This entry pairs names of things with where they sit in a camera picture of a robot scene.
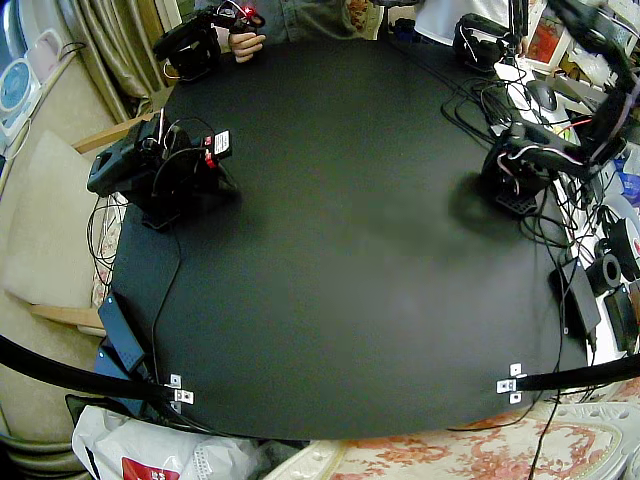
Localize black leader arm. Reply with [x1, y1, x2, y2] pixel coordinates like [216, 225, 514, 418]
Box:
[152, 2, 267, 82]
[451, 0, 530, 76]

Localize operator right hand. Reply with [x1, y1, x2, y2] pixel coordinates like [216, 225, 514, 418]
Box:
[228, 27, 266, 64]

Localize large black table mat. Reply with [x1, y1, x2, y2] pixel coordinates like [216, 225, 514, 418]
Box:
[107, 38, 592, 442]

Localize beige pleated curtain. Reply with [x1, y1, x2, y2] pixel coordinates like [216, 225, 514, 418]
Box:
[74, 0, 177, 126]

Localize beige seat cushion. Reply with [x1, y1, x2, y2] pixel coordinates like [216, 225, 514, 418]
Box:
[3, 130, 104, 310]

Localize black power brick blue light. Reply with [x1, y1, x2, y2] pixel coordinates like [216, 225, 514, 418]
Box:
[96, 291, 147, 372]
[93, 338, 151, 401]

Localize operator torso grey denim shirt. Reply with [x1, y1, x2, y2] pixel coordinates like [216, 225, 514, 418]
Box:
[259, 0, 351, 41]

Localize white lilac small appliance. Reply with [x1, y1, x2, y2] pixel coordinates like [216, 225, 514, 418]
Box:
[23, 28, 65, 87]

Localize floral upholstered chair back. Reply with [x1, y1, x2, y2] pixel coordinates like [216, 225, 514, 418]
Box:
[343, 0, 384, 37]

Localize white plastic bag red print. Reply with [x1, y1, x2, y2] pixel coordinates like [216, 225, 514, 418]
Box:
[71, 403, 264, 480]

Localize bystander in white shirt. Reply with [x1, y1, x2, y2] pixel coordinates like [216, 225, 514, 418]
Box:
[413, 0, 511, 47]

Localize white paper sheet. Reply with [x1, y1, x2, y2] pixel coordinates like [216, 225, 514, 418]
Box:
[493, 60, 574, 126]

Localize black computer mouse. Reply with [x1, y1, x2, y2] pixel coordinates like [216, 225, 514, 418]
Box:
[527, 79, 560, 112]

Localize black laptop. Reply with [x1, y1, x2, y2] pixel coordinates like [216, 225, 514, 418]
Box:
[551, 74, 612, 115]

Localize pink floral tablecloth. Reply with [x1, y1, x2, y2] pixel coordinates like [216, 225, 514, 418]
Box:
[339, 402, 640, 480]

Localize flat black power adapter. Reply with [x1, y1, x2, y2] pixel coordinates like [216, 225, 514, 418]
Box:
[548, 257, 603, 347]

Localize black tape roll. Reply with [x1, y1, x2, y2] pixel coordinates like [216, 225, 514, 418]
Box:
[584, 253, 623, 295]

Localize black filament spool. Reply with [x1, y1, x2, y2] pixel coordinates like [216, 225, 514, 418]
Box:
[604, 217, 640, 280]

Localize blue white packet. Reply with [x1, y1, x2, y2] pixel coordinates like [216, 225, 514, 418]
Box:
[614, 154, 640, 197]

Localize small black box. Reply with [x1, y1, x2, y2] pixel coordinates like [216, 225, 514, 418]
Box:
[603, 287, 640, 352]

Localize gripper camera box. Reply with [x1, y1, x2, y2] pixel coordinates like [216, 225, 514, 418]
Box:
[211, 128, 236, 162]

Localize black power cable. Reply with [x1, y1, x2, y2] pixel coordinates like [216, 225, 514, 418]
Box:
[148, 227, 184, 387]

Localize wooden chair frame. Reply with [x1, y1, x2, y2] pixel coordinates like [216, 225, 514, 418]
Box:
[29, 110, 162, 332]

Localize thin black looped cable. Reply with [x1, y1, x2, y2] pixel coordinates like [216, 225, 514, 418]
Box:
[86, 189, 129, 289]

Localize long black cable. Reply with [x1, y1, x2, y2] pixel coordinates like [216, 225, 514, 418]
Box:
[384, 39, 501, 109]

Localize black camera stand bar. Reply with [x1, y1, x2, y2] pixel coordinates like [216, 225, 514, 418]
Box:
[0, 333, 171, 401]
[514, 352, 640, 393]

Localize white picture frame red print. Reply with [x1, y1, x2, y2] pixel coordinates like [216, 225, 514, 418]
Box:
[524, 9, 572, 72]

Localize thin black hanging cable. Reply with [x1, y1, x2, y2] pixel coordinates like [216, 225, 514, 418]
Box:
[528, 397, 562, 480]

